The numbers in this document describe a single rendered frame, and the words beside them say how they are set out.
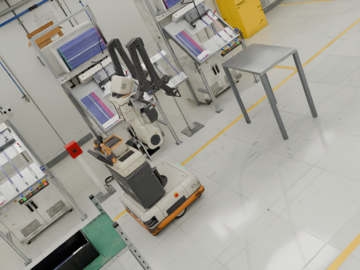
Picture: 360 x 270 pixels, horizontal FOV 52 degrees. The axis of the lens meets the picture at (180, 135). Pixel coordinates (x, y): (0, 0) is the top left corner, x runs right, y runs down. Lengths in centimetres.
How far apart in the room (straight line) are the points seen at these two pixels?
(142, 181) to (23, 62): 321
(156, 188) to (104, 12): 356
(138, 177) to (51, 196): 159
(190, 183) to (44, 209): 190
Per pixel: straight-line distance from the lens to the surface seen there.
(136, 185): 327
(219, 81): 524
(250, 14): 701
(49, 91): 599
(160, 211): 344
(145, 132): 336
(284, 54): 371
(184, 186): 349
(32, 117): 601
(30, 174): 422
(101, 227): 239
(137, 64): 310
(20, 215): 462
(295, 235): 300
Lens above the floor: 223
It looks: 27 degrees down
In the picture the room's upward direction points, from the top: 29 degrees counter-clockwise
